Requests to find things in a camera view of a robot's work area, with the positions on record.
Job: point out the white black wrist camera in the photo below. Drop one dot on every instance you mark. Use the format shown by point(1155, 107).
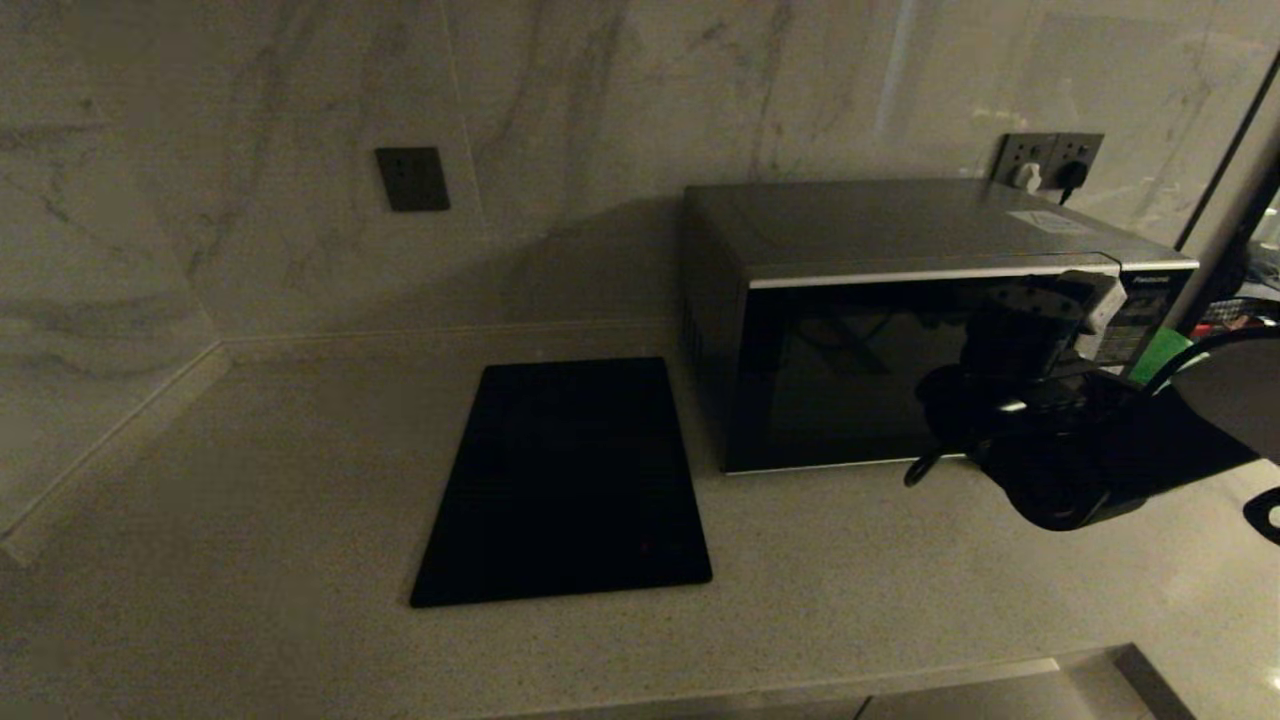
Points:
point(1100, 310)

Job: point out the white power plug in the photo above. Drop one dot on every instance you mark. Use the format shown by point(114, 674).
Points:
point(1027, 178)

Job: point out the black glass induction cooktop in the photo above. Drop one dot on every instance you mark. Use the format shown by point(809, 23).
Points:
point(565, 490)

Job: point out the dark grey single wall socket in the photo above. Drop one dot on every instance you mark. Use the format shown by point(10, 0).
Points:
point(412, 179)

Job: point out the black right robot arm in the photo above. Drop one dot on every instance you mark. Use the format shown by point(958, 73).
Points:
point(1070, 470)

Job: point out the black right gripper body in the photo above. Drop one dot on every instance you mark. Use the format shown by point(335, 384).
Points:
point(1110, 380)

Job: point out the black power plug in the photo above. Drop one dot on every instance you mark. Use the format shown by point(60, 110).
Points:
point(1072, 176)

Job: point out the black glass microwave door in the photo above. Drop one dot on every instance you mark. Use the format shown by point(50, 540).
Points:
point(830, 380)

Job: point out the grey double wall socket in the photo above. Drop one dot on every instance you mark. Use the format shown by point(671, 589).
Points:
point(1025, 150)

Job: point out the green cutting board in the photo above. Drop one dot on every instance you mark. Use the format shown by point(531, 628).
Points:
point(1160, 355)

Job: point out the silver Panasonic microwave oven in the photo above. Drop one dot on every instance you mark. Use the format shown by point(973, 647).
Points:
point(880, 225)

